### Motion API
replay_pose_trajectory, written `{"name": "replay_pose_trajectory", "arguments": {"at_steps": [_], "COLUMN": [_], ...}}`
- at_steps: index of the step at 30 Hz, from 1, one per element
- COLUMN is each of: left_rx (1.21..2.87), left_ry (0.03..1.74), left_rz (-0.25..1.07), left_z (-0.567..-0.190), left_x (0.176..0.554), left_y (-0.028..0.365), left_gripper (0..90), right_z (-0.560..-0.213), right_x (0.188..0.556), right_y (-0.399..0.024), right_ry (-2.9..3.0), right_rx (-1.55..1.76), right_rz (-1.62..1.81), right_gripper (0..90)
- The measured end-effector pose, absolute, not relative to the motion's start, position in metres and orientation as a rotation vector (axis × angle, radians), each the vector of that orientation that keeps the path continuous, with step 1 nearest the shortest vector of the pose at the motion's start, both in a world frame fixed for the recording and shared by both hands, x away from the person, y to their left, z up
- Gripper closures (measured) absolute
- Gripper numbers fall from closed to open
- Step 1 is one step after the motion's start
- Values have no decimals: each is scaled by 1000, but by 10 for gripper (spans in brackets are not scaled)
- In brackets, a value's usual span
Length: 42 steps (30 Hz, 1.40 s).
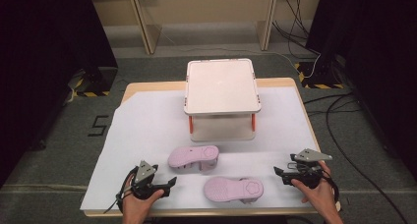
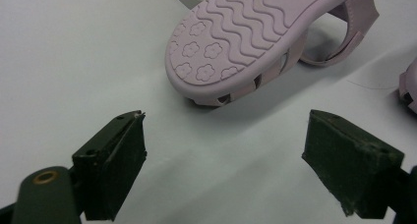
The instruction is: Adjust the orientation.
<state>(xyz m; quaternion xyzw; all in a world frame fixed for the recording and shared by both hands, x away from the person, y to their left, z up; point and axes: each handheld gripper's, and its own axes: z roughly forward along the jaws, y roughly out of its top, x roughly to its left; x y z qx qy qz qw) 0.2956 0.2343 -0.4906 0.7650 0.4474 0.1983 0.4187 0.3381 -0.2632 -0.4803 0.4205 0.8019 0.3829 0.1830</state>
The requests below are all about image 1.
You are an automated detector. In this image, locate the beige desk leg panel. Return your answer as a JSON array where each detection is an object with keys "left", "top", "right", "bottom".
[
  {"left": 255, "top": 0, "right": 280, "bottom": 52},
  {"left": 126, "top": 0, "right": 163, "bottom": 56}
]

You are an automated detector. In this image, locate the bundle of black hanging cables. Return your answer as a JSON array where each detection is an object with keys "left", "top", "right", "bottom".
[{"left": 270, "top": 0, "right": 322, "bottom": 59}]

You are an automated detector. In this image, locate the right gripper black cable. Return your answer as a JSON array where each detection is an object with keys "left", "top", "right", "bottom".
[{"left": 320, "top": 168, "right": 340, "bottom": 206}]

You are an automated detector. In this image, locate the pink sandal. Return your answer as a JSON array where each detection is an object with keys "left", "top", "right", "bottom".
[
  {"left": 167, "top": 144, "right": 220, "bottom": 172},
  {"left": 203, "top": 176, "right": 265, "bottom": 204}
]

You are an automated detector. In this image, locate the long black floor cable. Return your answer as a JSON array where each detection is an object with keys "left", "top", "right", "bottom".
[{"left": 302, "top": 91, "right": 410, "bottom": 224}]

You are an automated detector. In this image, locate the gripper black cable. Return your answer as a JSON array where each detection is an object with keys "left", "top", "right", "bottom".
[
  {"left": 320, "top": 168, "right": 340, "bottom": 206},
  {"left": 102, "top": 166, "right": 140, "bottom": 215}
]

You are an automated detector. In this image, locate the white table sheet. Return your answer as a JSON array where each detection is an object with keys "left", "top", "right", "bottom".
[{"left": 80, "top": 85, "right": 338, "bottom": 212}]

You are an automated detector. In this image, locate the person's right hand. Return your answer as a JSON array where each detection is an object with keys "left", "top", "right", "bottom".
[{"left": 290, "top": 160, "right": 339, "bottom": 216}]

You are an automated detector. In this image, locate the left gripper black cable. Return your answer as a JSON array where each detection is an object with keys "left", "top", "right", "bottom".
[{"left": 102, "top": 166, "right": 140, "bottom": 215}]

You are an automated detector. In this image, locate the wooden table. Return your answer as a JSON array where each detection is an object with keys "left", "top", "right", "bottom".
[{"left": 83, "top": 77, "right": 342, "bottom": 218}]

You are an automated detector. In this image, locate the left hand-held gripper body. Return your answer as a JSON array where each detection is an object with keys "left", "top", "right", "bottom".
[{"left": 130, "top": 160, "right": 171, "bottom": 200}]

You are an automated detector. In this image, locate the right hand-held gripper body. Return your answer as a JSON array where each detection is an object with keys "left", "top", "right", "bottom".
[{"left": 282, "top": 147, "right": 333, "bottom": 190}]

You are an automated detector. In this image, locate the white storage box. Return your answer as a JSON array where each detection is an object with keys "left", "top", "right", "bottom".
[{"left": 183, "top": 58, "right": 263, "bottom": 143}]

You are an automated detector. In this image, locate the black hazard-striped stand base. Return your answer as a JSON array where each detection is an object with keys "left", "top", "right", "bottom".
[
  {"left": 293, "top": 60, "right": 346, "bottom": 90},
  {"left": 70, "top": 66, "right": 119, "bottom": 98}
]

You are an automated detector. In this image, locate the black curtain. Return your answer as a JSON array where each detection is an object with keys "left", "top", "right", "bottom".
[
  {"left": 305, "top": 0, "right": 417, "bottom": 183},
  {"left": 0, "top": 0, "right": 119, "bottom": 188}
]

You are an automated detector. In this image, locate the person's left hand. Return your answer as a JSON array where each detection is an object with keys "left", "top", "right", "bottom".
[{"left": 121, "top": 174, "right": 165, "bottom": 219}]

